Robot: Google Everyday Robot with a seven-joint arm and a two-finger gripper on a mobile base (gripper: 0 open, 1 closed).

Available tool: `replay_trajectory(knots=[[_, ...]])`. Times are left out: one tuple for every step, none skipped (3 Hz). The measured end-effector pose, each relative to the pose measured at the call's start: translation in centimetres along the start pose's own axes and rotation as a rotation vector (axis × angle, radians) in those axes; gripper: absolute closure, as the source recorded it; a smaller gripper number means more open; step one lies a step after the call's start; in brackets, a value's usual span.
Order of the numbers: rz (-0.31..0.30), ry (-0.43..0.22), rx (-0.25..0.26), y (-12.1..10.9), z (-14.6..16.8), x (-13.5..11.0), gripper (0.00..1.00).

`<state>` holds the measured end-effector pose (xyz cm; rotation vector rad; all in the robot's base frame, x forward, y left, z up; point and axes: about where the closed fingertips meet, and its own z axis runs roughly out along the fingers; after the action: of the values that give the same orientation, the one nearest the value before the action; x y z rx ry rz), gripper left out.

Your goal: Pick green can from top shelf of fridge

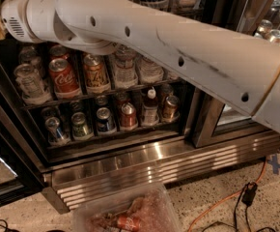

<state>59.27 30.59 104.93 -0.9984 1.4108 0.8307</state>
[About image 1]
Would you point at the right glass fridge door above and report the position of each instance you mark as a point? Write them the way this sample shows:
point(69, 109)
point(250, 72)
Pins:
point(217, 122)

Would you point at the left clear water bottle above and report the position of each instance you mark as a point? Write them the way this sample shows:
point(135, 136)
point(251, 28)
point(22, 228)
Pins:
point(124, 67)

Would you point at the front silver soda can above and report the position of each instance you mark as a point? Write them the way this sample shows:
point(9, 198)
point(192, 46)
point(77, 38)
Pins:
point(34, 91)

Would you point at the Coca-Cola can in bin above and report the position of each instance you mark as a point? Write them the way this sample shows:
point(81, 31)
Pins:
point(131, 224)

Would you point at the clear plastic bin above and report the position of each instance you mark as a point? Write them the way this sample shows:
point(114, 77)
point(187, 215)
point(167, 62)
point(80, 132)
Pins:
point(150, 203)

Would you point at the red bottom shelf can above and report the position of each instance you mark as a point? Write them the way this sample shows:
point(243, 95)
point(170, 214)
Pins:
point(128, 116)

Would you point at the green bottom shelf can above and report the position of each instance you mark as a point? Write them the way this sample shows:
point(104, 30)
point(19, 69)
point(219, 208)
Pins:
point(80, 128)

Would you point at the front orange soda can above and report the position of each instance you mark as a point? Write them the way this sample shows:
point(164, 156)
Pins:
point(96, 75)

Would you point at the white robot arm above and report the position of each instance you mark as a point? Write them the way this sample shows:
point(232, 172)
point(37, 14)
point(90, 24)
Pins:
point(224, 79)

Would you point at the small white cap bottle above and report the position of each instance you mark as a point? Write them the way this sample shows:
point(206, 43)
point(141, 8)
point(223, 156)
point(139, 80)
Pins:
point(149, 115)

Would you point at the black power adapter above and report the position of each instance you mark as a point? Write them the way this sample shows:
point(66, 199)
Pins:
point(249, 194)

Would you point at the copper bottom shelf can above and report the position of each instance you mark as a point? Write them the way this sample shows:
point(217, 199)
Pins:
point(170, 108)

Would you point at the right clear water bottle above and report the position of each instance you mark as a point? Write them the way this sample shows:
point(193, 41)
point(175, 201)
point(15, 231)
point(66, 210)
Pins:
point(150, 72)

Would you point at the front red Coca-Cola can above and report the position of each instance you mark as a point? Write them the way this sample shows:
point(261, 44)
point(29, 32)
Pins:
point(64, 79)

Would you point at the open left fridge door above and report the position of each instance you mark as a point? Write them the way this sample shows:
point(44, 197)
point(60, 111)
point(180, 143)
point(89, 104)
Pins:
point(19, 177)

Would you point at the clear water bottle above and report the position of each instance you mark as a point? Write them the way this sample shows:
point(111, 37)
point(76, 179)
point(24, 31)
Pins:
point(124, 67)
point(150, 72)

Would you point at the blue silver bottom can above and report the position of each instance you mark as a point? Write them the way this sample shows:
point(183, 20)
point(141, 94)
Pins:
point(57, 136)

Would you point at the dark blue bottom can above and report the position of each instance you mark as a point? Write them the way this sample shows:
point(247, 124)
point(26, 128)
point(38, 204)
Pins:
point(105, 121)

